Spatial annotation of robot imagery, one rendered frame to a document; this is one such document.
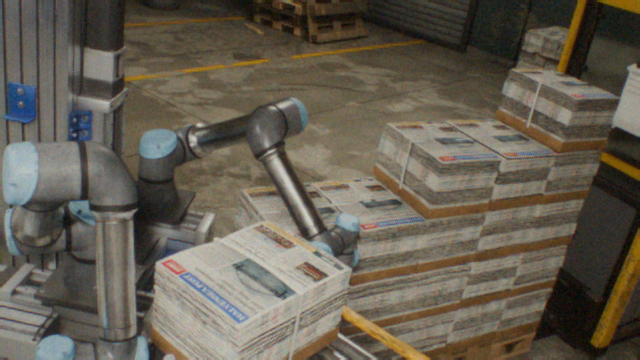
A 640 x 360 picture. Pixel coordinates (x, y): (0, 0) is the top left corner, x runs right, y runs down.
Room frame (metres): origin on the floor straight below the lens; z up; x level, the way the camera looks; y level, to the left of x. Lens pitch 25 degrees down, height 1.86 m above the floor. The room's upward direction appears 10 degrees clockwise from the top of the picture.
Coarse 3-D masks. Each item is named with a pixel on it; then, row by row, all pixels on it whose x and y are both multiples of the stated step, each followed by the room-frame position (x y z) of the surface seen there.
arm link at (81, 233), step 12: (72, 204) 1.37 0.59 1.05; (84, 204) 1.38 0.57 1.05; (72, 216) 1.35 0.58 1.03; (84, 216) 1.34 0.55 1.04; (72, 228) 1.33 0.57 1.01; (84, 228) 1.34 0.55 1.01; (72, 240) 1.32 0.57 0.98; (84, 240) 1.33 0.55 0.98; (72, 252) 1.35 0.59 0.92; (84, 252) 1.34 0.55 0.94
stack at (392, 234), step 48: (240, 192) 2.06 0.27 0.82; (336, 192) 2.18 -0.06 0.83; (384, 192) 2.25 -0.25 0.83; (384, 240) 1.98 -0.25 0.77; (432, 240) 2.10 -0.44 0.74; (480, 240) 2.24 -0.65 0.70; (384, 288) 2.00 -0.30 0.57; (432, 288) 2.13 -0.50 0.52; (480, 288) 2.28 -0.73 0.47; (432, 336) 2.17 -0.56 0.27
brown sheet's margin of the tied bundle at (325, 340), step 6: (336, 330) 1.34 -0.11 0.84; (324, 336) 1.30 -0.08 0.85; (330, 336) 1.32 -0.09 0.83; (336, 336) 1.35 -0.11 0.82; (318, 342) 1.29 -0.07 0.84; (324, 342) 1.31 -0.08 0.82; (306, 348) 1.25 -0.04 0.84; (312, 348) 1.27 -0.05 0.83; (318, 348) 1.29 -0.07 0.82; (300, 354) 1.23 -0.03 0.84; (306, 354) 1.25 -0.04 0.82
